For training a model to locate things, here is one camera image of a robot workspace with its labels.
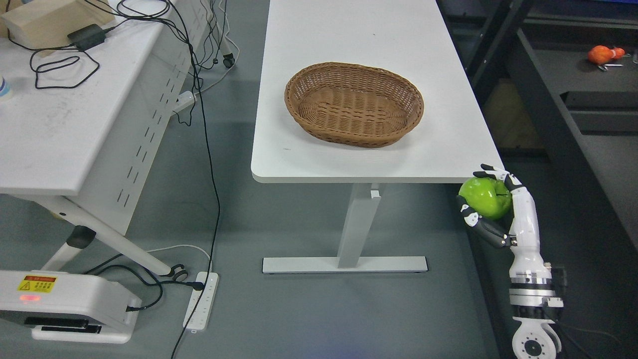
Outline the white standing desk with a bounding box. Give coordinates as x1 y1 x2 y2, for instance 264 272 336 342
251 0 502 274

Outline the paper cup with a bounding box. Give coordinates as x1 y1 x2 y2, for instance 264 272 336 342
0 76 13 102

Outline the white folding table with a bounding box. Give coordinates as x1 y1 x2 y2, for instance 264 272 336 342
1 0 227 280

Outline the green apple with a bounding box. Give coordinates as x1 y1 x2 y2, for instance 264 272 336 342
458 177 513 220

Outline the white black floor device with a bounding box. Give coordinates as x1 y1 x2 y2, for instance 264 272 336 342
0 270 142 344

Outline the brown wicker basket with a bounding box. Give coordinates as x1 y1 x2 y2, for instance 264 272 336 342
284 62 425 148

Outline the long black hanging cable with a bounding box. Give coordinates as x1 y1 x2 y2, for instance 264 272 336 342
164 0 221 359

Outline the black power adapter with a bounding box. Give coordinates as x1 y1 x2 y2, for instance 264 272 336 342
67 23 107 51

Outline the orange toy on shelf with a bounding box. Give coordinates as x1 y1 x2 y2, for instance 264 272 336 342
587 45 626 65

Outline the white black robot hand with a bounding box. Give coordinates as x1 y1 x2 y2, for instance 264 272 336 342
457 164 552 285

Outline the white power strip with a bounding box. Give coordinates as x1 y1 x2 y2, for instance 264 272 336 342
182 271 219 333

